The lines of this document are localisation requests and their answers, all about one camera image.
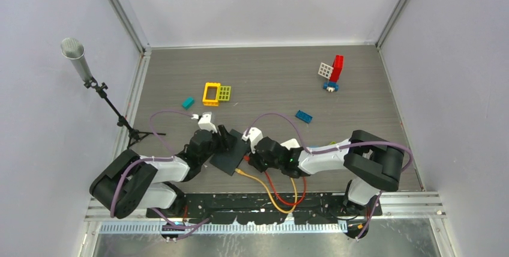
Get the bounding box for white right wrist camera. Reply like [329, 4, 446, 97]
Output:
[241, 127, 264, 154]

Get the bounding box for blue flat toy brick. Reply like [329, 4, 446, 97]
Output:
[295, 110, 313, 124]

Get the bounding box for black microphone stand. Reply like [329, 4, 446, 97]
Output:
[84, 77, 155, 149]

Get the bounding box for black network switch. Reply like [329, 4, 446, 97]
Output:
[209, 129, 251, 176]

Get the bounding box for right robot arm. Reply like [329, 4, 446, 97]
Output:
[242, 128, 410, 215]

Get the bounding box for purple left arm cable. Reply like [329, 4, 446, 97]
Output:
[109, 110, 211, 241]

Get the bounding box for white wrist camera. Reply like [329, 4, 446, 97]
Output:
[191, 112, 218, 133]
[241, 127, 264, 154]

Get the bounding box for white perforated cable tray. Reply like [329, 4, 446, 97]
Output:
[98, 220, 348, 234]

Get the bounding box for lime green lattice piece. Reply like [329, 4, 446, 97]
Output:
[218, 85, 232, 101]

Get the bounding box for silver microphone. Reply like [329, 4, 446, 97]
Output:
[61, 37, 93, 83]

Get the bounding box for yellow toy window frame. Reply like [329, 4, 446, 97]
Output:
[202, 82, 221, 107]

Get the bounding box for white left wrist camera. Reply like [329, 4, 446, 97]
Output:
[191, 112, 218, 133]

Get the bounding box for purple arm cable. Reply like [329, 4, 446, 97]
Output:
[244, 112, 414, 240]
[109, 110, 211, 241]

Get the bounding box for blue toy brick base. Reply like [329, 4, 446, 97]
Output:
[322, 81, 339, 92]

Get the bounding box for white toy lattice piece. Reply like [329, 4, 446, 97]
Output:
[318, 62, 334, 80]

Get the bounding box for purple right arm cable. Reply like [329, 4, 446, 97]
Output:
[244, 112, 414, 240]

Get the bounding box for red ethernet cable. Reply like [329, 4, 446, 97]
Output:
[243, 154, 308, 207]

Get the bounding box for red toy brick tower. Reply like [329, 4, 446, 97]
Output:
[329, 55, 344, 83]

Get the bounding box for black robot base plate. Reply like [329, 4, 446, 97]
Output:
[159, 192, 382, 225]

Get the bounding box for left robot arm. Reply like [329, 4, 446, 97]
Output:
[89, 125, 250, 219]

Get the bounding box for teal toy block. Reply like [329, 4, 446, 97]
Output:
[181, 97, 195, 110]

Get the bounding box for white square switch box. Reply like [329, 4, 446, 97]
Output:
[280, 138, 301, 150]

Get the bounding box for yellow ethernet cable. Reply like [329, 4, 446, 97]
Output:
[234, 168, 298, 214]

